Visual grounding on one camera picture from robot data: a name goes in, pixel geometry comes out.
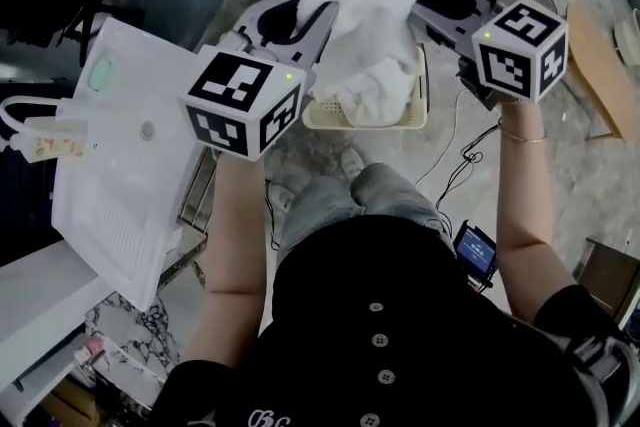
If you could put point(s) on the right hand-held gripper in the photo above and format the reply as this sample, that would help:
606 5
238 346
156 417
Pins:
525 55

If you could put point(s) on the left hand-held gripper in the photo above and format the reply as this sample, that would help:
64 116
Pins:
240 115

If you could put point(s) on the cream plastic basket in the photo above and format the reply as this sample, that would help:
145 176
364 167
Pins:
325 115

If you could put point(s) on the person's left forearm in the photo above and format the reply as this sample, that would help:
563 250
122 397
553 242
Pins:
235 255

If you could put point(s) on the dark brown box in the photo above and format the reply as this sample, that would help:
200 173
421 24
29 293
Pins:
610 275

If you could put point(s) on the person's right white shoe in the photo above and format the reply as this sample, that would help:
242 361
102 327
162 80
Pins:
352 162

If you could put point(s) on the person's white shoe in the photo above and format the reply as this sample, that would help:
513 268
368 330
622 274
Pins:
352 162
281 197

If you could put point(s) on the light wooden table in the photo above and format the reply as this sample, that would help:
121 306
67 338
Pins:
595 65

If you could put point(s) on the person's left white shoe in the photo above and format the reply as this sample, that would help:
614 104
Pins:
281 197

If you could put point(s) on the person's legs in grey jeans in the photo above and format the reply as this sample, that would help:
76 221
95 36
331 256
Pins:
330 200

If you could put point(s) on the white round disc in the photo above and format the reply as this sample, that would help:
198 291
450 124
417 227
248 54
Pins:
629 35

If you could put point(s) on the green soap bar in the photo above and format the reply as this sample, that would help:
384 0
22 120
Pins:
101 74

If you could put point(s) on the steel rack stand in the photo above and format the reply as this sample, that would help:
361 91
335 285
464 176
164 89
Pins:
192 215

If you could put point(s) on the white ceramic sink basin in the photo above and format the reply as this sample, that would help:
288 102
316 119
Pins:
125 195

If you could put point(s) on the black handheld screen device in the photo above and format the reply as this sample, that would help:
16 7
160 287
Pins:
475 247

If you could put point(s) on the white arched faucet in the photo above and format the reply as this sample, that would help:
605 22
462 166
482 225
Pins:
40 99

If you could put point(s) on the clear soap bottle orange label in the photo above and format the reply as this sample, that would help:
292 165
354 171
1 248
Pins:
50 145

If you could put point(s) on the person's black buttoned shirt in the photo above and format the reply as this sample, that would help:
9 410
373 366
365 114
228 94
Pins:
380 275

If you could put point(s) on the black cabinet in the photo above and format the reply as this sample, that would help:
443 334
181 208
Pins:
25 205

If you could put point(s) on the marble pattern cabinet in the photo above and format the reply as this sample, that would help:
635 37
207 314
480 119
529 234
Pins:
135 330

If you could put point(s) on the pink bottle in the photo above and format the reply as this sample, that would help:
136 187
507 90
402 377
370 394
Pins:
90 350

